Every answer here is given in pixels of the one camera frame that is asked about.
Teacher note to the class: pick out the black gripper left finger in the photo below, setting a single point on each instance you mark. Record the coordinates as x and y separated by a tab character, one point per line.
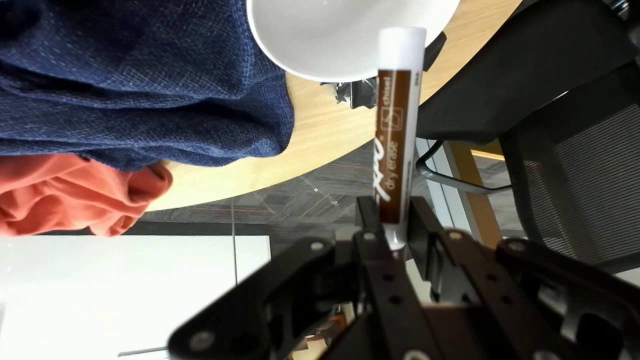
300	300

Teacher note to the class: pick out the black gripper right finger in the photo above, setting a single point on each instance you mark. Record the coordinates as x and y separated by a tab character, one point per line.
507	300

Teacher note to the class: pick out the brown marker with white cap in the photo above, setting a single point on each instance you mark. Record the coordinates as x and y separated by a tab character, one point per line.
394	132

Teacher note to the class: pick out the white flat panel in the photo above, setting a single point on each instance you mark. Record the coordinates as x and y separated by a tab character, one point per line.
121	300

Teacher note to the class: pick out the black mesh office chair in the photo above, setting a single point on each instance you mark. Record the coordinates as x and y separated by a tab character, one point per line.
573	121

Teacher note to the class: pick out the orange towel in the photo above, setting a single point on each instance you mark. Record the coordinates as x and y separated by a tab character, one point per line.
61	200

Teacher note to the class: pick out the white ceramic mug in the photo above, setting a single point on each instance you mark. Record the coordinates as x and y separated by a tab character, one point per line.
346	36

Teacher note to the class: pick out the navy blue towel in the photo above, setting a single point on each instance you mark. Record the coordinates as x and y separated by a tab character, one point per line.
133	80

